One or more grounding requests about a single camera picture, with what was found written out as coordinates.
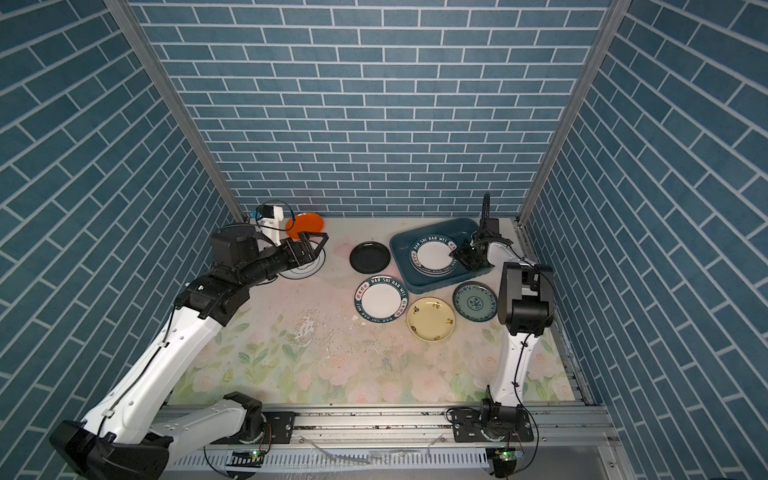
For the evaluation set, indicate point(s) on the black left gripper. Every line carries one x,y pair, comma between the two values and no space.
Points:
302,247

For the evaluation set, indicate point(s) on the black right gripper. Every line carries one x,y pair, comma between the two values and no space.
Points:
460,253

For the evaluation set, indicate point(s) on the white plate cloud motif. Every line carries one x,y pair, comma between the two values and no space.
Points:
306,271

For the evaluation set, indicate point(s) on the green rim plate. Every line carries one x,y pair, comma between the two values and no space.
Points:
381,299
430,255

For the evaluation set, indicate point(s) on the yellow floral plate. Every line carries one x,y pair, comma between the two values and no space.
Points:
431,319

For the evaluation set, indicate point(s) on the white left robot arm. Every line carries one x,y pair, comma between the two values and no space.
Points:
242,259

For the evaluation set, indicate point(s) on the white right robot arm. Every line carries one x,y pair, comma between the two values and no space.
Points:
525,308

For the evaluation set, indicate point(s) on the teal plastic bin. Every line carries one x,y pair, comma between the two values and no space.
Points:
458,230

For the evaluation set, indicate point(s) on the orange plate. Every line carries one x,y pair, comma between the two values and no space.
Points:
304,222

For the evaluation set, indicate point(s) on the green blue floral plate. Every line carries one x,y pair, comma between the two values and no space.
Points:
475,302

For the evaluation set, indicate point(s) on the black plate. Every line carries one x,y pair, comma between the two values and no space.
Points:
369,257

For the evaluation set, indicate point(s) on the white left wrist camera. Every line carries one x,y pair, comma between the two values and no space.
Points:
269,220

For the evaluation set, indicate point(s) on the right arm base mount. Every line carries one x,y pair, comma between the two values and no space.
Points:
499,424

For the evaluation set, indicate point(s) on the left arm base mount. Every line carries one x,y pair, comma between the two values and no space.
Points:
259,426

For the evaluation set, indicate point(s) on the aluminium front rail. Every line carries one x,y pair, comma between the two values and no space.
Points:
418,426

